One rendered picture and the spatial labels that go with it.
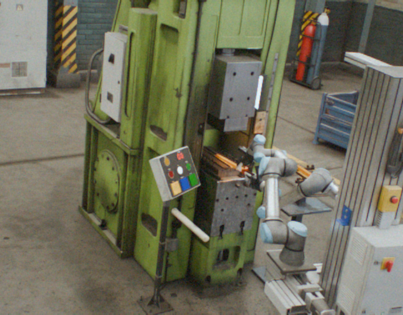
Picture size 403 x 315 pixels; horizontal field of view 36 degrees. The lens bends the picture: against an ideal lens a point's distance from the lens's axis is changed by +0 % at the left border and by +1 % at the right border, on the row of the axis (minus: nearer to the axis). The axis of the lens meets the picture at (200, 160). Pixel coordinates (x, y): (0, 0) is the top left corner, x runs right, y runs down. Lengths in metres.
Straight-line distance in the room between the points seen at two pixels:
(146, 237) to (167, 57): 1.41
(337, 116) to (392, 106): 5.16
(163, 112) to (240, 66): 0.69
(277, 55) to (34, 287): 2.45
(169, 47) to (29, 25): 4.91
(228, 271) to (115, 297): 0.90
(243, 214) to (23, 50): 5.32
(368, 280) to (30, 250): 2.90
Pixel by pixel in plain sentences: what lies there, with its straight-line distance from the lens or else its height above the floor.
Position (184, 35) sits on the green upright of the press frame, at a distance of 4.12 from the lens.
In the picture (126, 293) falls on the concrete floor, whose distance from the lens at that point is 4.67.
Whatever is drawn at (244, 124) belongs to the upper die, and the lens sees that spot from 4.39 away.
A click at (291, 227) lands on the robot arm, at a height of 1.04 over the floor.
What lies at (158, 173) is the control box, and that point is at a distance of 3.90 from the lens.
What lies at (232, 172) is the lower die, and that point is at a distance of 4.49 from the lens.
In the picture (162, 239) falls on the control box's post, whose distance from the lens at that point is 4.27.
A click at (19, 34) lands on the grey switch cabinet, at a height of 0.88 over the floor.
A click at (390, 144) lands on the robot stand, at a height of 1.69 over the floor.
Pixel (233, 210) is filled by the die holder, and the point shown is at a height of 0.66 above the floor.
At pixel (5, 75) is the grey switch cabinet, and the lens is 9.15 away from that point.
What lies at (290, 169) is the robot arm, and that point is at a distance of 3.73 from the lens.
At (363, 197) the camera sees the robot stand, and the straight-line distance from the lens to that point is 3.28.
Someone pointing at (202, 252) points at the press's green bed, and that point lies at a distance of 4.70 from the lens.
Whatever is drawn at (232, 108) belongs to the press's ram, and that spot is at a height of 1.44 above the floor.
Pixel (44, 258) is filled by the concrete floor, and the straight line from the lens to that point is 5.07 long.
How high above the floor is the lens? 2.59
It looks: 21 degrees down
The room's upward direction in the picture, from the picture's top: 7 degrees clockwise
